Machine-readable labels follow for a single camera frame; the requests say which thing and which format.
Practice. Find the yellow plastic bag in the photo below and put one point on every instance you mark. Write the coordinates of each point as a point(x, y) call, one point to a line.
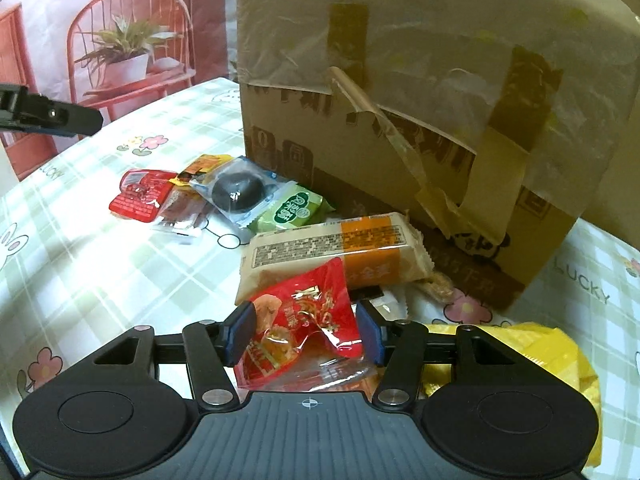
point(550, 355)

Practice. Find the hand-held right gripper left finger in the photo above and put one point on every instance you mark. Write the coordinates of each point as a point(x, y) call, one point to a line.
point(239, 332)

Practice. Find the clear packet with dark ball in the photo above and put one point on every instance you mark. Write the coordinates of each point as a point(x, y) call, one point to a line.
point(237, 192)

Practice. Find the red packet with clear window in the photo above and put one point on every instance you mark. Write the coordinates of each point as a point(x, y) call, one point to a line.
point(135, 200)

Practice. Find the small nut bar packet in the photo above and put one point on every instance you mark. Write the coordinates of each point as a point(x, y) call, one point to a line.
point(437, 285)

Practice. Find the clear packet of brown sticks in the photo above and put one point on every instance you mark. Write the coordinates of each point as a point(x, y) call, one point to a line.
point(180, 212)

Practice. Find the red snack packet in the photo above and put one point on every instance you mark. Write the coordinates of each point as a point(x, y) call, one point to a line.
point(300, 310)

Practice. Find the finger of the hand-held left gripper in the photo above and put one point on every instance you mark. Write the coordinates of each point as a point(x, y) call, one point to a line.
point(70, 116)

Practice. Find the green snack packet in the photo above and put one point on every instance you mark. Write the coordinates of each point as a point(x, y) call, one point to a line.
point(295, 207)

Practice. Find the beige and orange snack packet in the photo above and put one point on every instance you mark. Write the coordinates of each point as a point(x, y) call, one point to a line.
point(310, 250)

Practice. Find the wooden board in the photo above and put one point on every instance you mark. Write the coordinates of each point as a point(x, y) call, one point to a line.
point(625, 135)

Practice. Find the taped cardboard box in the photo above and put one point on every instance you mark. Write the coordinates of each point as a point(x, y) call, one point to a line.
point(400, 160)

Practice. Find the small white snack packet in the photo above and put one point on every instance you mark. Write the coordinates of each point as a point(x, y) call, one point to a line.
point(392, 306)

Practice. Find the printed wall poster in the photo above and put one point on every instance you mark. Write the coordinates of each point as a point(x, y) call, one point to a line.
point(125, 35)

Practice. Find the checked green tablecloth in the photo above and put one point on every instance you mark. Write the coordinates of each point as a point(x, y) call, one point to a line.
point(100, 260)

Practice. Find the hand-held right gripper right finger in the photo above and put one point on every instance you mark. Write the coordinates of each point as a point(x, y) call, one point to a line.
point(371, 335)

